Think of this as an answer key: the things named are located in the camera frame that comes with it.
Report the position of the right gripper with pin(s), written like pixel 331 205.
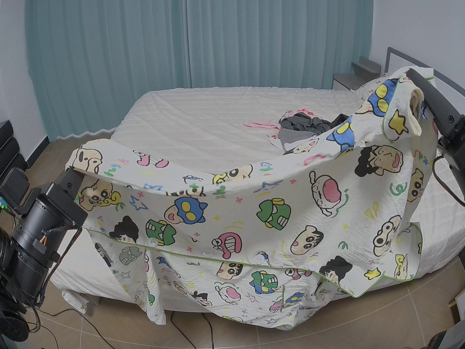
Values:
pixel 456 140

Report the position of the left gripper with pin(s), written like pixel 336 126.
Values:
pixel 36 231

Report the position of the white printed pyjama top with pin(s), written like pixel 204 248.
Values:
pixel 254 195

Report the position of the white printed pillow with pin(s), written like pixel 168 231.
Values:
pixel 367 89

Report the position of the dark chest of drawers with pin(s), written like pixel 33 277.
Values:
pixel 7 147

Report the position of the grey bedside table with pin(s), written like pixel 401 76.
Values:
pixel 345 82

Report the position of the black garment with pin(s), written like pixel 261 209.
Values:
pixel 341 119

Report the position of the dark grey garment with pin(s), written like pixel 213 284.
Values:
pixel 301 124

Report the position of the blue-green curtain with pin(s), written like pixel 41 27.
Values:
pixel 276 31
pixel 109 49

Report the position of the bed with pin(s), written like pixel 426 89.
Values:
pixel 203 122

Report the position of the pink garment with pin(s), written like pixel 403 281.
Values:
pixel 261 124

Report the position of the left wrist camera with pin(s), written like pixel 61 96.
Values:
pixel 14 187

